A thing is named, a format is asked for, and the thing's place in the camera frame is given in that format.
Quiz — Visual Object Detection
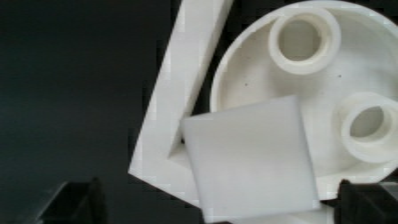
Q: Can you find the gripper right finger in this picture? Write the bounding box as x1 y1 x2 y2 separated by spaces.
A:
333 180 398 224

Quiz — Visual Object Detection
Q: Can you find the white stool leg with tag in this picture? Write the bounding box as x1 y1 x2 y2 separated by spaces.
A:
180 96 319 223

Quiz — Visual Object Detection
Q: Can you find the white L-shaped obstacle wall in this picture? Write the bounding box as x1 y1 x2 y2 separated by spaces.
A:
127 0 232 206

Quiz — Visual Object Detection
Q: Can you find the white round stool seat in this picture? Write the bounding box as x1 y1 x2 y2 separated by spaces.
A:
209 1 398 200

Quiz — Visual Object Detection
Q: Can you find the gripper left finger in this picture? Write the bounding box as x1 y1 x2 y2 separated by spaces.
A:
22 178 108 224

